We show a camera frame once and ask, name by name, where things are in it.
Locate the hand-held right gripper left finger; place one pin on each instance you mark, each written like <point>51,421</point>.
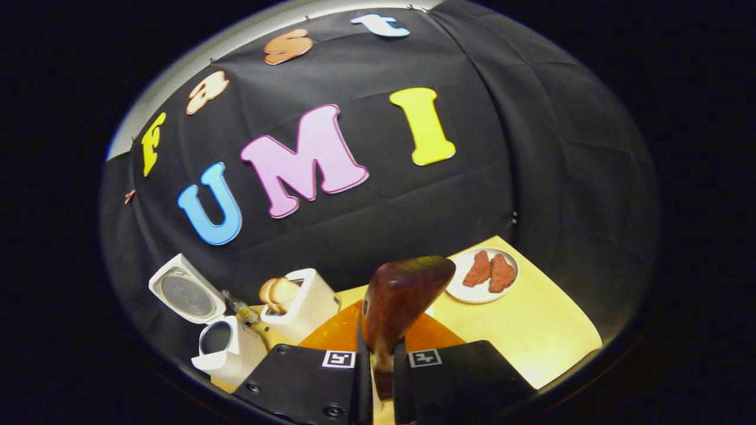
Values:
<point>307,383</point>

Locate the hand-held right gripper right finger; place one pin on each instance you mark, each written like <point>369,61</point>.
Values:
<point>455,378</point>

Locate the white rice cooker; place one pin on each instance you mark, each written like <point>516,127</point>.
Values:
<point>227,354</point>

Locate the wooden spoon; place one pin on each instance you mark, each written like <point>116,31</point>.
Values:
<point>401,295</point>

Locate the white toaster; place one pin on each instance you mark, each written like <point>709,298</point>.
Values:
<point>307,313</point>

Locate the white round plate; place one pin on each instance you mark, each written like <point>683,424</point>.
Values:
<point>458,289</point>

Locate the toasted bread slice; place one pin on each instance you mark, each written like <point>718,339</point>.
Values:
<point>267,293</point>
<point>286,293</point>

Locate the small glass bottle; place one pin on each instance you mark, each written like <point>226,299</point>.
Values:
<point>241,307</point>

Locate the red meat slice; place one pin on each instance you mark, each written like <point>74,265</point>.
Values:
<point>502,274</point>
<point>478,269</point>

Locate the black backdrop cloth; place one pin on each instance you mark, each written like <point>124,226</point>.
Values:
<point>472,177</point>

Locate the orange clip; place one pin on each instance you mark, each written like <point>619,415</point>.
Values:
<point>129,196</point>

